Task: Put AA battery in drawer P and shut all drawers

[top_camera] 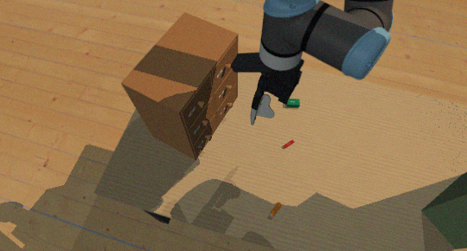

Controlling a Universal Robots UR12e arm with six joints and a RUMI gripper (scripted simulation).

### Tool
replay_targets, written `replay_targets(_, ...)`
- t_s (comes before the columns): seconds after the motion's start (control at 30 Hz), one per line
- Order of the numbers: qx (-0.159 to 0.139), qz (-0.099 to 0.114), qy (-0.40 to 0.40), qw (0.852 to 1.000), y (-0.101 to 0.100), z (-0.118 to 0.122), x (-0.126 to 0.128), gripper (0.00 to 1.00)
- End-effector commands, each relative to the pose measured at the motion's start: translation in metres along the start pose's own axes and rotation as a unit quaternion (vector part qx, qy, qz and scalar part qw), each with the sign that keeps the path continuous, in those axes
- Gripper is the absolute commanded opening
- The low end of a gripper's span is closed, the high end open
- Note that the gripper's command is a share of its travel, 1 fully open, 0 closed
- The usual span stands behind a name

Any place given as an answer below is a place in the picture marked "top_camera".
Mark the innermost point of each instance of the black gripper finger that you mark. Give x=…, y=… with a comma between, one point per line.
x=259, y=109

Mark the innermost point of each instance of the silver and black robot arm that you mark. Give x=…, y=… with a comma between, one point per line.
x=349, y=42

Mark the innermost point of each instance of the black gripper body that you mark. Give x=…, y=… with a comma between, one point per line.
x=281, y=83

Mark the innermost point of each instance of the brown wooden chest of drawers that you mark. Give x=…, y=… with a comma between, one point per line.
x=169, y=75

